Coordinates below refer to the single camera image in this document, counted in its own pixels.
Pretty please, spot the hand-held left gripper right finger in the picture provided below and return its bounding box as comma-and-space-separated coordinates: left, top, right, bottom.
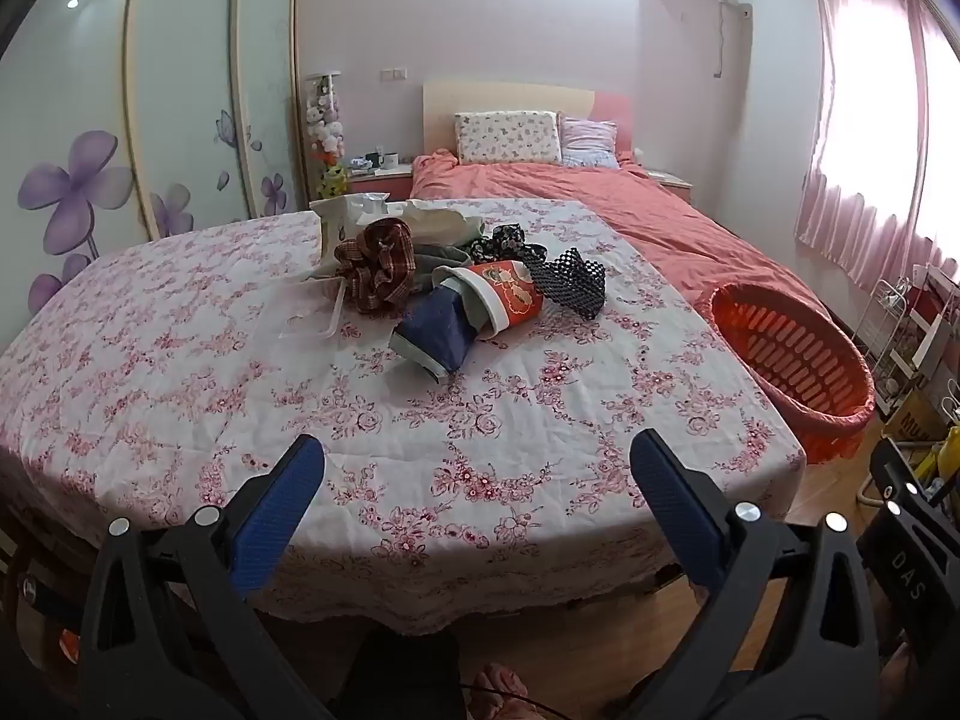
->
628, 429, 882, 720

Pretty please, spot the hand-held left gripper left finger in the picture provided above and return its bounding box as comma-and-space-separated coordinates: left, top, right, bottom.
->
79, 433, 327, 720

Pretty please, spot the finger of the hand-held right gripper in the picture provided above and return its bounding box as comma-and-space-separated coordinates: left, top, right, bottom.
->
868, 435, 942, 515

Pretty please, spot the orange plastic laundry basket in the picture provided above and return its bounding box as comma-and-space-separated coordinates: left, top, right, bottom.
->
709, 281, 877, 466

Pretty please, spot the clear plastic container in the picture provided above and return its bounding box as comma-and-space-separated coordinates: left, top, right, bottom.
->
279, 275, 347, 338

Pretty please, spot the navy blue sock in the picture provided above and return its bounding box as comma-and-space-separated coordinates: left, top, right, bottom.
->
390, 289, 485, 376

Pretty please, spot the black polka dot cloth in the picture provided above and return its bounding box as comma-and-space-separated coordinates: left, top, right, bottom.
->
525, 247, 607, 318

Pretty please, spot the plaid fabric scrunchie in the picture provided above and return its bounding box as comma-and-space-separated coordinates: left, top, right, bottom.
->
334, 217, 417, 314

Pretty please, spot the red patterned sock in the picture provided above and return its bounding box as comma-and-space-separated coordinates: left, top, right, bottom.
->
450, 259, 545, 338

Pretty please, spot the cardboard box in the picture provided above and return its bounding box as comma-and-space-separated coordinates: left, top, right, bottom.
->
885, 390, 947, 443

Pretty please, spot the pink floral tablecloth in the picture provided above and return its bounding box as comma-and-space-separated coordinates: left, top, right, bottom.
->
0, 199, 807, 635

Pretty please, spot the person's bare foot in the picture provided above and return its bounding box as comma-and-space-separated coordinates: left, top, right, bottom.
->
469, 661, 530, 720

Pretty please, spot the white packet with green print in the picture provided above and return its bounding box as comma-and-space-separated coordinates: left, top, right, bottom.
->
309, 193, 391, 278

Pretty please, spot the grey-green cloth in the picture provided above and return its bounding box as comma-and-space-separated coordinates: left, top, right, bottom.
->
409, 240, 481, 293

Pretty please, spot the pink bed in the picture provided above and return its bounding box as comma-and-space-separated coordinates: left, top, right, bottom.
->
411, 150, 833, 361

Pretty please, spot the black floral cloth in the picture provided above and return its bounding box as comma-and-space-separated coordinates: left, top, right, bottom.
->
465, 223, 548, 263

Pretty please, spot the pink nightstand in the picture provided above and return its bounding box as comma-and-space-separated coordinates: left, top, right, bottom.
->
349, 165, 415, 203
645, 167, 695, 205

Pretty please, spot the pink curtain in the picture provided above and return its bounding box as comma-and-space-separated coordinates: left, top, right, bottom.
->
795, 0, 960, 293

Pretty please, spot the pink striped pillow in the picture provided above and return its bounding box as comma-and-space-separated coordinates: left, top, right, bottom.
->
559, 116, 623, 170

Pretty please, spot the plush toy bouquet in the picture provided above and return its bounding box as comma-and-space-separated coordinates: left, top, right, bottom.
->
304, 73, 350, 166

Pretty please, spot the floral pillow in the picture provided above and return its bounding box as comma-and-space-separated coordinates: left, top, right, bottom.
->
454, 111, 563, 166

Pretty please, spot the wardrobe with purple flower doors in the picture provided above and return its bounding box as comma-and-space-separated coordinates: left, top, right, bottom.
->
0, 0, 308, 316

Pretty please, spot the beige and pink headboard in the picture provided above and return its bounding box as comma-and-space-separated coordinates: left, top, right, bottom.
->
422, 79, 635, 158

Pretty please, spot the white wire rack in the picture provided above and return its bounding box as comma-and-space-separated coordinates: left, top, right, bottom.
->
862, 262, 960, 421

